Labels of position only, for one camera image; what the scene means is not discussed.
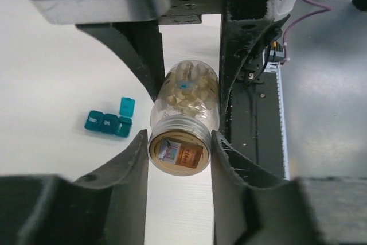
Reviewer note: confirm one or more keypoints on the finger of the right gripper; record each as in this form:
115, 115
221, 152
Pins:
138, 44
247, 27

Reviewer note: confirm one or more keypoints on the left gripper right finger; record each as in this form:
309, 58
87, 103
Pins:
253, 206

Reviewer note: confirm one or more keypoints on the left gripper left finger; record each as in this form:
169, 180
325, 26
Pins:
105, 206

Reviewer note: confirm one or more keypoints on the teal weekly pill organizer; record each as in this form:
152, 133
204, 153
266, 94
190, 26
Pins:
111, 124

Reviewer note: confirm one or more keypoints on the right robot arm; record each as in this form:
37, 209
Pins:
191, 11

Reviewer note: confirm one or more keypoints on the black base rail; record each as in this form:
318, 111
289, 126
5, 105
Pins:
255, 126

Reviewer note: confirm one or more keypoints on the grey slotted cable duct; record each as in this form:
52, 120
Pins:
282, 118

